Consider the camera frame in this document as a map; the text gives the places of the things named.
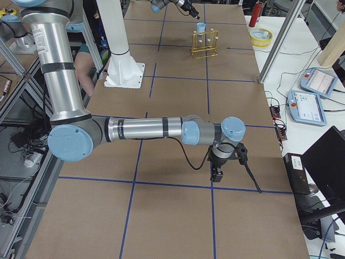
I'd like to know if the upper orange connector box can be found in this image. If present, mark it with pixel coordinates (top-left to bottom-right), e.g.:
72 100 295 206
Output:
270 106 281 119

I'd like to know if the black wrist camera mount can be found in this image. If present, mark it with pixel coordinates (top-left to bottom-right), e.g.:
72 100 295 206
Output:
236 142 248 165

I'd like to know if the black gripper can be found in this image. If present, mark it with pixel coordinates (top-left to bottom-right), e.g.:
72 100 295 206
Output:
208 148 238 181
181 1 200 19

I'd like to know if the light blue plastic cup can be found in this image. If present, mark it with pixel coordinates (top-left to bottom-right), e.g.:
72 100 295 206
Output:
196 22 206 35

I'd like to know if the lower orange connector box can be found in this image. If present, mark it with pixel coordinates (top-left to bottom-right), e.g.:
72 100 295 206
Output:
275 125 287 141

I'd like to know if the white power strip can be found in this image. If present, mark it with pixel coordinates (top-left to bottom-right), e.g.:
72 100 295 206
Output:
23 152 42 168

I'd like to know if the orange connector box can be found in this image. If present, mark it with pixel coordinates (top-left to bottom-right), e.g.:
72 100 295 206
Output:
270 106 281 119
275 125 287 141

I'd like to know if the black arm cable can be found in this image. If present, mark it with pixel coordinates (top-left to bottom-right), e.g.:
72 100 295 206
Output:
164 136 263 194

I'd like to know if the aluminium frame post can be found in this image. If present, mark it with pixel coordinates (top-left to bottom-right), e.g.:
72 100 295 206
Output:
258 0 305 84

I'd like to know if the black monitor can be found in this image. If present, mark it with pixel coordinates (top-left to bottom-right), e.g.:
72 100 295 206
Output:
300 126 344 224

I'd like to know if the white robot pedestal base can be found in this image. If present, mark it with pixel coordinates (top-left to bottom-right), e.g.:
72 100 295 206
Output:
95 0 146 90

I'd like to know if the black computer box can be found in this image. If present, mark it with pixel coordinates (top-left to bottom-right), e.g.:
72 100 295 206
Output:
283 153 319 196

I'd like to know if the yellow tape roll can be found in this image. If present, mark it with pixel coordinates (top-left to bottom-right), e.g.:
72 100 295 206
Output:
249 28 273 47

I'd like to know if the gold wire cup holder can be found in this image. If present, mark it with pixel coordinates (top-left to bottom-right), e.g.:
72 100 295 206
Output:
190 28 219 59

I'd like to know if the upper teach pendant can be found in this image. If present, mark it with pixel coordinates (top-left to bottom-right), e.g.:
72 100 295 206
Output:
300 68 338 98

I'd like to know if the seated person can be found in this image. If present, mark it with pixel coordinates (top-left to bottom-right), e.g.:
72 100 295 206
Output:
74 1 108 97

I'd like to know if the wooden board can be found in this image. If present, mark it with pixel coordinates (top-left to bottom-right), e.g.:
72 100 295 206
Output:
318 23 345 67

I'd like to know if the teach pendant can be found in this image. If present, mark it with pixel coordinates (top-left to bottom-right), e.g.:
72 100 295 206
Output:
300 68 338 98
287 90 327 126

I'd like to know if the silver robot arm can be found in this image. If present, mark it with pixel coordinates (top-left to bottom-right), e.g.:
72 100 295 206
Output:
17 1 247 182
150 0 200 19

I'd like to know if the lower teach pendant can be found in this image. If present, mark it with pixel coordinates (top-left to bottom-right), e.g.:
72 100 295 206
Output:
287 90 327 126

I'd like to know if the red cylindrical bottle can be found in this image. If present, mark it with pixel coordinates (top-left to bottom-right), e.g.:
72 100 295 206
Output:
249 2 263 28

